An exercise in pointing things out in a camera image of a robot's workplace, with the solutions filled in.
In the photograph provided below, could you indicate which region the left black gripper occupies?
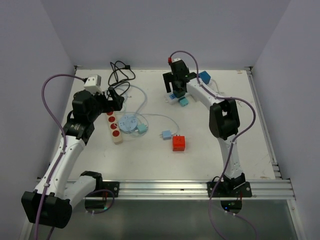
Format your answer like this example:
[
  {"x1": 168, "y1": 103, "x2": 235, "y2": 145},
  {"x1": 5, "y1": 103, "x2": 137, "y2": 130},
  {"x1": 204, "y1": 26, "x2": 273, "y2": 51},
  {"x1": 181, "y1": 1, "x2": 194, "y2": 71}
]
[{"x1": 88, "y1": 87, "x2": 124, "y2": 122}]

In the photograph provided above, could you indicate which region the white multicolour power strip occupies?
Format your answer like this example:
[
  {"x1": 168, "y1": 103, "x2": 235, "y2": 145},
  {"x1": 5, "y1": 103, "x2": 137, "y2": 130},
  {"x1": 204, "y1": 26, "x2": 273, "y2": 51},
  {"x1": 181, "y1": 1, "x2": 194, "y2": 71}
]
[{"x1": 163, "y1": 92, "x2": 199, "y2": 105}]

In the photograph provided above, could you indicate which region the round light blue socket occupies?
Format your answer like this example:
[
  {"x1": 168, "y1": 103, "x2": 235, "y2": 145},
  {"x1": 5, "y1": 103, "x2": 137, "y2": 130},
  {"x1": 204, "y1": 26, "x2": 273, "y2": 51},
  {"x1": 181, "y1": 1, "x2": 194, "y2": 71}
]
[{"x1": 118, "y1": 114, "x2": 138, "y2": 134}]

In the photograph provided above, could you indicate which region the beige red power strip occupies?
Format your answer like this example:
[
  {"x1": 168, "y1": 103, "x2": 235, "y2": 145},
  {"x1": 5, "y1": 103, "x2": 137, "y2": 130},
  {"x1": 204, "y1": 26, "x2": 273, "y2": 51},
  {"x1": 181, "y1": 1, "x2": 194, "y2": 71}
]
[{"x1": 106, "y1": 111, "x2": 123, "y2": 145}]

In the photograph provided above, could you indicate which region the mint green charger plug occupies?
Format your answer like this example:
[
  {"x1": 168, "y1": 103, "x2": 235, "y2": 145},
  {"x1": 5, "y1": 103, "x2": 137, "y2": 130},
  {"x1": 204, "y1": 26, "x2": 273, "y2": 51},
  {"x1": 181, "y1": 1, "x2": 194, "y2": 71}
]
[{"x1": 137, "y1": 123, "x2": 148, "y2": 135}]

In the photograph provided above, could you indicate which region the light blue charger plug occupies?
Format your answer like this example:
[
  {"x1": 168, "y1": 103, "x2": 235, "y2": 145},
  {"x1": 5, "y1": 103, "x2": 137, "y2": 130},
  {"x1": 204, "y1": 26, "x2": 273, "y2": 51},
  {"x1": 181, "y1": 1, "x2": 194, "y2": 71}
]
[{"x1": 159, "y1": 130, "x2": 172, "y2": 140}]

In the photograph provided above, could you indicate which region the red cube adapter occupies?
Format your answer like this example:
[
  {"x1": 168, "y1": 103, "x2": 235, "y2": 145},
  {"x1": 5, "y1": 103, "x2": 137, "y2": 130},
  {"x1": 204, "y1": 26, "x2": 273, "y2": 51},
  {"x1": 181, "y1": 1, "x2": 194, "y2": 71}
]
[{"x1": 172, "y1": 135, "x2": 186, "y2": 152}]

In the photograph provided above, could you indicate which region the dark green cube adapter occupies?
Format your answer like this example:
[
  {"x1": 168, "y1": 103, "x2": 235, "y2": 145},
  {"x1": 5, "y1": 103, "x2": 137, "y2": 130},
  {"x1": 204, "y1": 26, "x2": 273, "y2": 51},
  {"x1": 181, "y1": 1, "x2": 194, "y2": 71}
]
[{"x1": 173, "y1": 90, "x2": 186, "y2": 99}]

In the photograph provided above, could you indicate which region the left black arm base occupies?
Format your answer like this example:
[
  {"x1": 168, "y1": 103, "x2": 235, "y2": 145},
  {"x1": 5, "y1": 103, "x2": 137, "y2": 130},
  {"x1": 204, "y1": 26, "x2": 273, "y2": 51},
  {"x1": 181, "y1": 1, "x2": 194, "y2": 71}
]
[{"x1": 84, "y1": 181, "x2": 120, "y2": 215}]

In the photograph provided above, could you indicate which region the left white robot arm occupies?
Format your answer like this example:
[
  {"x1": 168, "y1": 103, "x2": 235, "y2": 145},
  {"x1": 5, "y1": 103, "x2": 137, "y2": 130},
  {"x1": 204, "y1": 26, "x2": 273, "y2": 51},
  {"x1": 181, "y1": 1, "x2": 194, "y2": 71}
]
[{"x1": 21, "y1": 87, "x2": 124, "y2": 229}]

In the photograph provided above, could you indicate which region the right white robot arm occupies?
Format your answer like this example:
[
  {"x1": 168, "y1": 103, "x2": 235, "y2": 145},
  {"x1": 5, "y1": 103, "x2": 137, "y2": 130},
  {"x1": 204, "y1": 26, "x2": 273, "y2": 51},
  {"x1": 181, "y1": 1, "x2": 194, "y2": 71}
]
[{"x1": 162, "y1": 57, "x2": 246, "y2": 197}]

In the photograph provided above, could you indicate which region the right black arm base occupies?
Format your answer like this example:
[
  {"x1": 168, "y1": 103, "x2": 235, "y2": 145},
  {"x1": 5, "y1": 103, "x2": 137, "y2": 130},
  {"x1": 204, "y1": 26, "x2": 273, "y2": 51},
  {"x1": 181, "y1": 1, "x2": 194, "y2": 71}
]
[{"x1": 206, "y1": 173, "x2": 253, "y2": 214}]

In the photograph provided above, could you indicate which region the teal charger plug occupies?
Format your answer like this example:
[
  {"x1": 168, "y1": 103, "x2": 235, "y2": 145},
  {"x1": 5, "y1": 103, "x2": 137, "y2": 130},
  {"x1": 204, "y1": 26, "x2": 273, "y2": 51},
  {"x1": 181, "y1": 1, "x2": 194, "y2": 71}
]
[{"x1": 178, "y1": 97, "x2": 189, "y2": 107}]

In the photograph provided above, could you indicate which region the blue cube adapter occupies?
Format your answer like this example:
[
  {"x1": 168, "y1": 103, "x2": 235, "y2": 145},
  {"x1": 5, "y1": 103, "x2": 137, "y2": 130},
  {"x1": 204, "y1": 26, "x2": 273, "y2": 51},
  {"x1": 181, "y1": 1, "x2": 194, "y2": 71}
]
[{"x1": 198, "y1": 71, "x2": 211, "y2": 85}]

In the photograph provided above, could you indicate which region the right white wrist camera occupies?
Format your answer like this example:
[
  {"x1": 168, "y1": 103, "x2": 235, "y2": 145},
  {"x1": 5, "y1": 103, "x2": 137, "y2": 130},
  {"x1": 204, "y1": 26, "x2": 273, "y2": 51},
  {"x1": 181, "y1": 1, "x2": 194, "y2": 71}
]
[{"x1": 167, "y1": 57, "x2": 181, "y2": 66}]

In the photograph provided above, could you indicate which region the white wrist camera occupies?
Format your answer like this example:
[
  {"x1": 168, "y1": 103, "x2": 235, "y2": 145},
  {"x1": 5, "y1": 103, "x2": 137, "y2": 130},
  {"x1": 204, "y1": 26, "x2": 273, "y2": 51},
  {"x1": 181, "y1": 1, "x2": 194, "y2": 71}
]
[
  {"x1": 84, "y1": 74, "x2": 103, "y2": 95},
  {"x1": 167, "y1": 57, "x2": 181, "y2": 66}
]

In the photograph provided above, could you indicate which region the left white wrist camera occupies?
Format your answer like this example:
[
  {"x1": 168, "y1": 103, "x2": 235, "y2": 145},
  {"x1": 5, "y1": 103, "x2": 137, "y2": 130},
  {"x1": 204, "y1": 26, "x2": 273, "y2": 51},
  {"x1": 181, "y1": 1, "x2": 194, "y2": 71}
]
[{"x1": 84, "y1": 74, "x2": 103, "y2": 95}]

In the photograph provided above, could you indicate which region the black power cord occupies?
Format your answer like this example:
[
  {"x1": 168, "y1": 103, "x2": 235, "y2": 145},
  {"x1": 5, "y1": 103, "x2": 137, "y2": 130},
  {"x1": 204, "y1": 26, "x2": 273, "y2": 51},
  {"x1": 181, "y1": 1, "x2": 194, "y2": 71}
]
[{"x1": 107, "y1": 60, "x2": 136, "y2": 91}]

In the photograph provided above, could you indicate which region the thin light blue charger cable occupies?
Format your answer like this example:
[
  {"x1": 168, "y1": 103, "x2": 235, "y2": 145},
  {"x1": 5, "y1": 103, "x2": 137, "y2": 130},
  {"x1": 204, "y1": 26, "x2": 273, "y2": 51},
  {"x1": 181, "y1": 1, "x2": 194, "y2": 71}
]
[{"x1": 121, "y1": 113, "x2": 180, "y2": 138}]

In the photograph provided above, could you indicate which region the white power cord with plug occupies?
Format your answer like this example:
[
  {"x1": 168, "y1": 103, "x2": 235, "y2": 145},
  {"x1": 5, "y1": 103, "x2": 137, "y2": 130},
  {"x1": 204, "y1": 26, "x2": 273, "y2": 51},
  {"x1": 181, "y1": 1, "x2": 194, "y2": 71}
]
[{"x1": 209, "y1": 78, "x2": 226, "y2": 97}]

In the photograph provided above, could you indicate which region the aluminium rail frame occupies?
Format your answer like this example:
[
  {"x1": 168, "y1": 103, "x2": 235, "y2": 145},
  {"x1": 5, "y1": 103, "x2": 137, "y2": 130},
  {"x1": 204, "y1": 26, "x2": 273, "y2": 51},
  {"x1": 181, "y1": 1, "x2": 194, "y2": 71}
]
[{"x1": 67, "y1": 70, "x2": 295, "y2": 200}]

